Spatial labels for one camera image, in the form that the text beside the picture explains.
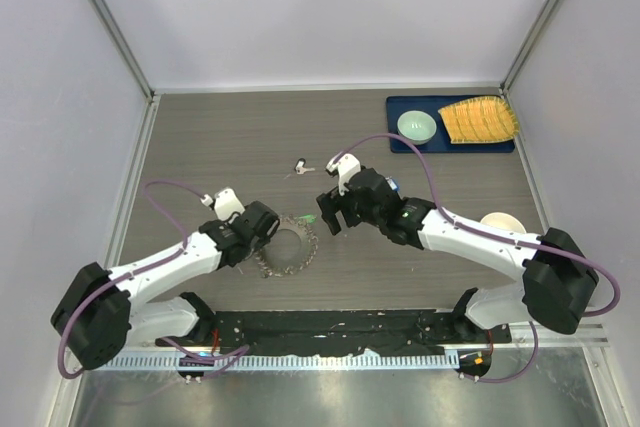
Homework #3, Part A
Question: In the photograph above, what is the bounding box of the key with blue tag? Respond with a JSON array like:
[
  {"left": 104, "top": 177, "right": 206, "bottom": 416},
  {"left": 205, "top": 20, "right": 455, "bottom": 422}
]
[{"left": 387, "top": 177, "right": 399, "bottom": 192}]

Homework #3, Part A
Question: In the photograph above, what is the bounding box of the metal disc with keyrings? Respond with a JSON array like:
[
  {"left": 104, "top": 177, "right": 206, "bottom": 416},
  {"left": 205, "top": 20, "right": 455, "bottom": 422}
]
[{"left": 255, "top": 215, "right": 318, "bottom": 278}]

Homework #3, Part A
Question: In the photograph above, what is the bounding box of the key with green tag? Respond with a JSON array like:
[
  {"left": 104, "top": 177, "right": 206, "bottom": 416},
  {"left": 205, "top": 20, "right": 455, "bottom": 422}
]
[{"left": 299, "top": 214, "right": 317, "bottom": 224}]

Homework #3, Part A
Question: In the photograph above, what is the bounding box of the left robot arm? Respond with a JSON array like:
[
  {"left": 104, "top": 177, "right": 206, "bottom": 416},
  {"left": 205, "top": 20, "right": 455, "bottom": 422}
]
[{"left": 51, "top": 201, "right": 280, "bottom": 371}]

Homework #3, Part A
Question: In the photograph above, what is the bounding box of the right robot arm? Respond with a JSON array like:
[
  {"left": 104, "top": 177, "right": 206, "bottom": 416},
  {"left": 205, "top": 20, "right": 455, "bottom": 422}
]
[{"left": 316, "top": 168, "right": 599, "bottom": 342}]

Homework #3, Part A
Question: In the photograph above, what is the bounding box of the key with black tag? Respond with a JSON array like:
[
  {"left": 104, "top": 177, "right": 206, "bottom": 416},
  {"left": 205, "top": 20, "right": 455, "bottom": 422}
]
[{"left": 294, "top": 158, "right": 315, "bottom": 175}]

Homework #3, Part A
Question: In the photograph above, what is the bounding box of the pale green bowl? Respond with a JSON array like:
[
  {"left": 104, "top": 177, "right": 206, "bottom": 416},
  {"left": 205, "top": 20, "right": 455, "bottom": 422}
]
[{"left": 396, "top": 110, "right": 437, "bottom": 145}]

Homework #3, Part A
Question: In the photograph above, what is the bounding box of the blue tray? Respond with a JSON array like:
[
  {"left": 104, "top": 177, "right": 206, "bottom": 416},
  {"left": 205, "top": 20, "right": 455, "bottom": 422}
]
[{"left": 386, "top": 95, "right": 515, "bottom": 154}]

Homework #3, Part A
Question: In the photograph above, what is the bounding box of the cream bowl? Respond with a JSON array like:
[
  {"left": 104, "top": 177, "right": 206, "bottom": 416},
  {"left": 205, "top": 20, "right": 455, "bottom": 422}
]
[{"left": 480, "top": 212, "right": 527, "bottom": 234}]

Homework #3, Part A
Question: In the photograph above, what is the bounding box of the yellow woven cloth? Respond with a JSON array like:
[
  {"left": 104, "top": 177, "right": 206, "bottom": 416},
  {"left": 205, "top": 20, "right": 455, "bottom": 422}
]
[{"left": 438, "top": 96, "right": 520, "bottom": 145}]

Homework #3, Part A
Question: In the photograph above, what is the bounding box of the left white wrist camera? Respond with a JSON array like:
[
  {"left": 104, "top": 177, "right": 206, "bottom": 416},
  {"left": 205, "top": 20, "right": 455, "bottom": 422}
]
[{"left": 200, "top": 187, "right": 245, "bottom": 221}]

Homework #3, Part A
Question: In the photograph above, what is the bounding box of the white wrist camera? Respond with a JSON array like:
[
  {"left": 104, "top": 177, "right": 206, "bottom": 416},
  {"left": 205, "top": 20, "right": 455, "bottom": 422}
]
[
  {"left": 325, "top": 153, "right": 361, "bottom": 196},
  {"left": 200, "top": 187, "right": 245, "bottom": 221}
]

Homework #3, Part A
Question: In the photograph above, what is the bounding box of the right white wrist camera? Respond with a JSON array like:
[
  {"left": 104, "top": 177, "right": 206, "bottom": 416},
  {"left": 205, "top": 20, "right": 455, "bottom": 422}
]
[{"left": 325, "top": 153, "right": 361, "bottom": 196}]

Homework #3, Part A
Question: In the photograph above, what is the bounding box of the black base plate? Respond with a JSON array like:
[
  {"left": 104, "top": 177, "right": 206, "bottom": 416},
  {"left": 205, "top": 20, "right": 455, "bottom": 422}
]
[{"left": 187, "top": 309, "right": 512, "bottom": 357}]

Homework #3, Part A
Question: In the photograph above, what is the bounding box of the white cable duct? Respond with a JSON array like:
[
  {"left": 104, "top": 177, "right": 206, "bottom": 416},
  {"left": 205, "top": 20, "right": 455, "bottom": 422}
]
[{"left": 100, "top": 350, "right": 459, "bottom": 372}]

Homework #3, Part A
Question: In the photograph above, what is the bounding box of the front aluminium frame rail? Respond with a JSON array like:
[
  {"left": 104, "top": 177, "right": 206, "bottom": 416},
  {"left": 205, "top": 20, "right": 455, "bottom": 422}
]
[{"left": 62, "top": 305, "right": 612, "bottom": 352}]

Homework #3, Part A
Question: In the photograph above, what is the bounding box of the aluminium frame rail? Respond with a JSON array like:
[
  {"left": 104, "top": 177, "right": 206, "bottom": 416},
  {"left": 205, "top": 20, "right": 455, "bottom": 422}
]
[
  {"left": 500, "top": 0, "right": 564, "bottom": 230},
  {"left": 62, "top": 305, "right": 612, "bottom": 352},
  {"left": 88, "top": 0, "right": 160, "bottom": 267}
]

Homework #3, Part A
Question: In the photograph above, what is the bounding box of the left aluminium frame rail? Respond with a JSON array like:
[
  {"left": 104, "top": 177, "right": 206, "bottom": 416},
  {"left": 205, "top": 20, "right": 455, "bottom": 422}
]
[{"left": 88, "top": 0, "right": 160, "bottom": 267}]

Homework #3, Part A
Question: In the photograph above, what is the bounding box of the right aluminium frame rail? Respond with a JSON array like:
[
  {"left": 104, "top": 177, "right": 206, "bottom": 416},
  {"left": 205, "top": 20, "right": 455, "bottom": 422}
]
[{"left": 500, "top": 0, "right": 564, "bottom": 230}]

